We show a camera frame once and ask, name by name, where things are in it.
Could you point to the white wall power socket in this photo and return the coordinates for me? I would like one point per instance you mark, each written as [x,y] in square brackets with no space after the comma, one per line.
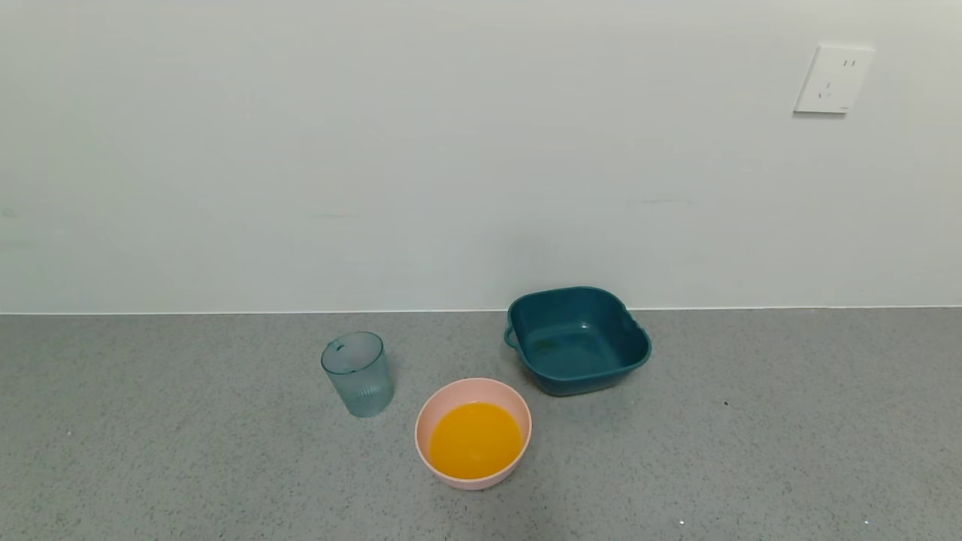
[834,79]

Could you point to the dark teal square basin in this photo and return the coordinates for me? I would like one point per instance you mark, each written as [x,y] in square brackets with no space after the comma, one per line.
[579,346]

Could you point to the translucent teal ribbed cup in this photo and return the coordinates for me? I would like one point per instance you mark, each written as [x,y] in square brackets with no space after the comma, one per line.
[361,383]

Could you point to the orange juice liquid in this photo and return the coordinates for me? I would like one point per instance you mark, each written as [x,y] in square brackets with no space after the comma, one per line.
[475,443]

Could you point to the pink round bowl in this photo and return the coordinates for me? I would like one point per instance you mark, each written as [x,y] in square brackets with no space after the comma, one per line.
[470,391]

